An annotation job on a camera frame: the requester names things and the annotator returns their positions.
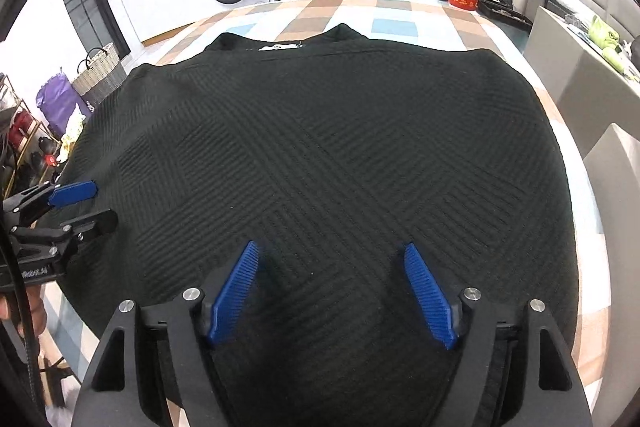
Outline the checkered blanket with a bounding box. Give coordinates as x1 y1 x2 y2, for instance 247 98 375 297
42 0 613 427

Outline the shoe rack with shoes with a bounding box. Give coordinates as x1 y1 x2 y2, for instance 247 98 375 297
0 74 66 198

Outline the green toy figure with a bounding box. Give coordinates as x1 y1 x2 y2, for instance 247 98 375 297
590 14 621 48

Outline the green patterned snack bag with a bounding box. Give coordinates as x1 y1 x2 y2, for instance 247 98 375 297
60 112 88 162

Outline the black food tray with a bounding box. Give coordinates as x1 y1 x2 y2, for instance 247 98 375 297
477 2 535 32

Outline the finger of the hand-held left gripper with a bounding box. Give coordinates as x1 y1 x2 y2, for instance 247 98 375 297
10 208 120 249
0 179 98 228

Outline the person's left hand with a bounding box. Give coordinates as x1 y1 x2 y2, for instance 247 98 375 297
0 279 48 339

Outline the black textured t-shirt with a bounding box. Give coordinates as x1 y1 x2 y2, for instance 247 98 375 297
57 24 581 427

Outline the purple bag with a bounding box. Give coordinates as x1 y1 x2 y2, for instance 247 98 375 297
36 72 86 138

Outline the grey side cabinet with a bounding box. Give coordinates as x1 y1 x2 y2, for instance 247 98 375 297
522 4 640 148

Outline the woven laundry basket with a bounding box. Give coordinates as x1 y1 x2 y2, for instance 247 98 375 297
71 43 128 108

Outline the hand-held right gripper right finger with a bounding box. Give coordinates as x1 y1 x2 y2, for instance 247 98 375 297
402 242 593 427

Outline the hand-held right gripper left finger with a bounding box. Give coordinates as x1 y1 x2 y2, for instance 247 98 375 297
70 241 261 427

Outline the grey padded seat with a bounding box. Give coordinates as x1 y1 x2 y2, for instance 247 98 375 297
582 123 640 408

